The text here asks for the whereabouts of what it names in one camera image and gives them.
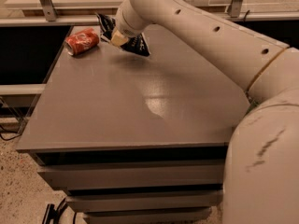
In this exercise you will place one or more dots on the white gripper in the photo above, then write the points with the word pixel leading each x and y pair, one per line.
pixel 129 29

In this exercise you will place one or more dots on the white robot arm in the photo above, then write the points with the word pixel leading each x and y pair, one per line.
pixel 261 176

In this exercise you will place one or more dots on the black object bottom floor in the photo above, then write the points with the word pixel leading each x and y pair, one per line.
pixel 53 213

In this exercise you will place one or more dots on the red coke can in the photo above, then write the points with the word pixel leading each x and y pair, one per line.
pixel 81 41

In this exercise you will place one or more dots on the grey drawer cabinet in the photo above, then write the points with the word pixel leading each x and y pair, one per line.
pixel 133 139

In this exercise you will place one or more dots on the blue chip bag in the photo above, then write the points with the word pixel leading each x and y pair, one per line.
pixel 136 45

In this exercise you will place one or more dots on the metal railing frame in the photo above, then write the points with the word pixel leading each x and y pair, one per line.
pixel 25 13

